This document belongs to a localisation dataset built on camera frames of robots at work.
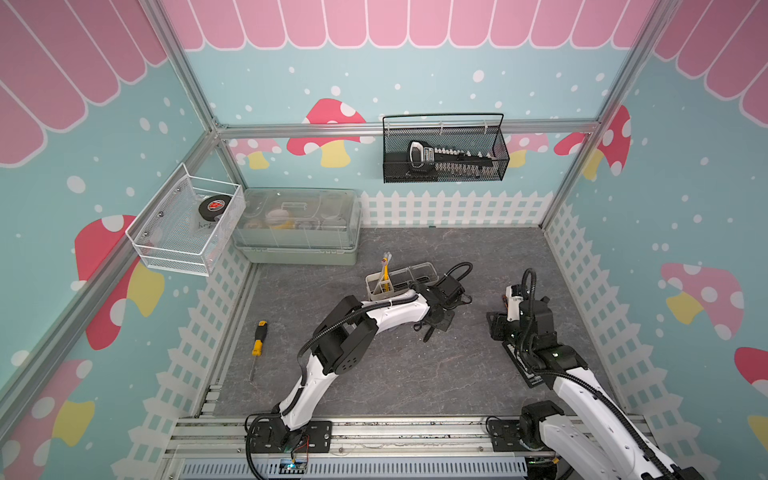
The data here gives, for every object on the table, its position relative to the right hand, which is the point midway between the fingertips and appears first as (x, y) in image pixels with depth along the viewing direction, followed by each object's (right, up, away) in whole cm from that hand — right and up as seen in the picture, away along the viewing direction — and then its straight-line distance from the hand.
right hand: (492, 313), depth 83 cm
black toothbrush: (-17, -8, +9) cm, 20 cm away
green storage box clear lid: (-59, +26, +16) cm, 67 cm away
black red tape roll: (-76, +29, -4) cm, 82 cm away
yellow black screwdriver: (-68, -11, +5) cm, 69 cm away
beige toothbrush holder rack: (-28, +8, +8) cm, 31 cm away
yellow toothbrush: (-30, +11, +9) cm, 33 cm away
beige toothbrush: (-29, +16, +6) cm, 34 cm away
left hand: (-14, -5, +11) cm, 18 cm away
